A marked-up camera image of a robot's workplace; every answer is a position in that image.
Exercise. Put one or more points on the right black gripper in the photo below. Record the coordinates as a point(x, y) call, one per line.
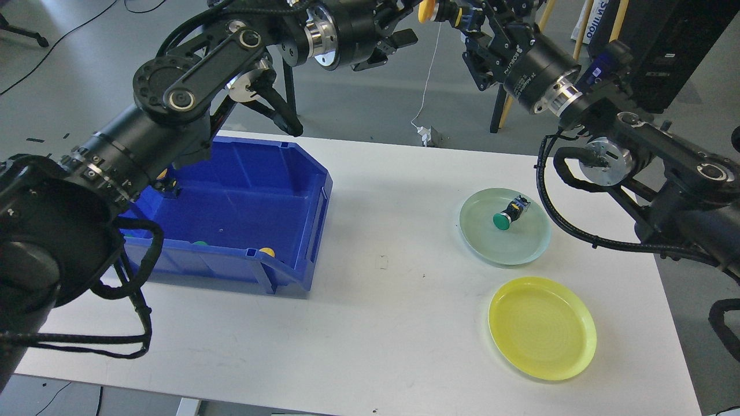
point(516, 54)

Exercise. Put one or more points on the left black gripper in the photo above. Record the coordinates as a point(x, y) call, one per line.
point(360, 34)

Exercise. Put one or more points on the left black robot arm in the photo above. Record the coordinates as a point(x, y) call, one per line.
point(63, 229)

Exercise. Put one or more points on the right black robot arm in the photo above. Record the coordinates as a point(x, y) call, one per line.
point(682, 198)

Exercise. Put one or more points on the light green plate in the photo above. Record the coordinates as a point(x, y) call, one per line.
point(524, 242)

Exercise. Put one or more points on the yellow push button front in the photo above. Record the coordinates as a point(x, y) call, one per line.
point(268, 251)

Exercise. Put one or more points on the yellow plate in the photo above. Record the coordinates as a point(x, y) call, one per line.
point(542, 328)

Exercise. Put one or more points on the white power adapter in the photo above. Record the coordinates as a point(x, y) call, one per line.
point(430, 137)

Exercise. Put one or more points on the black cabinet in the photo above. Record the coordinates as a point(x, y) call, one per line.
point(668, 40)

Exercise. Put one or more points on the blue plastic bin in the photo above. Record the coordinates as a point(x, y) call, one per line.
point(250, 194)

